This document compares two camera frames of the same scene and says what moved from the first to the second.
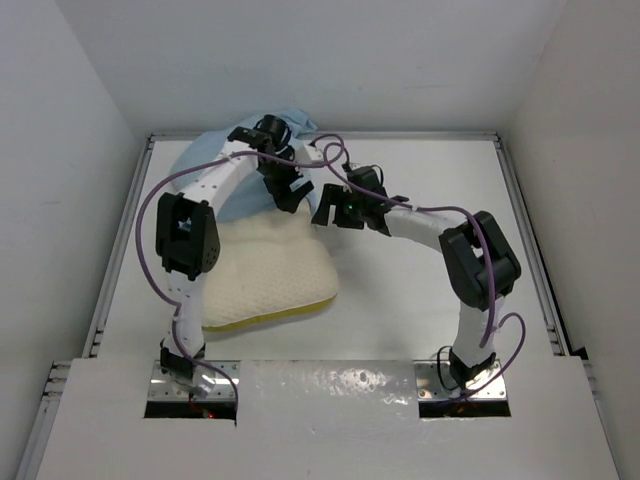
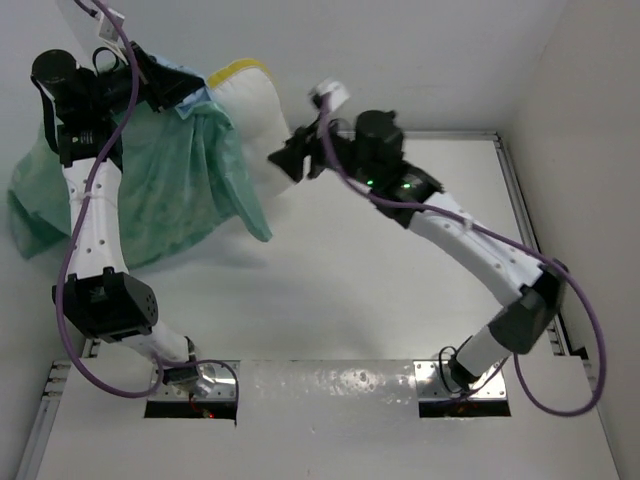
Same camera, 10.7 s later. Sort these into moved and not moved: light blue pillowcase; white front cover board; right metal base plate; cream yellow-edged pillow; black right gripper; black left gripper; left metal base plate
Moved: cream yellow-edged pillow; light blue pillowcase; black right gripper; black left gripper
Not moved: white front cover board; right metal base plate; left metal base plate
